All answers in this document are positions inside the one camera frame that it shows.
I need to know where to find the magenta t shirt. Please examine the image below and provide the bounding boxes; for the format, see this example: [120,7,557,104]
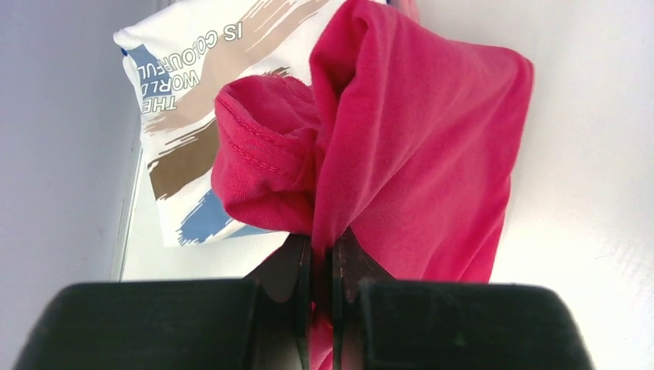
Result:
[211,1,534,369]

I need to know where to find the white patterned folded t shirt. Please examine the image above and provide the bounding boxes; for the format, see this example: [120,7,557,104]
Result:
[113,0,340,247]

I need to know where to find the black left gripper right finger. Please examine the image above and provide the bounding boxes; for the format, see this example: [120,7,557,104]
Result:
[331,230,592,370]

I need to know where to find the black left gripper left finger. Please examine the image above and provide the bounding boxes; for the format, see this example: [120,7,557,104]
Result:
[15,235,311,369]

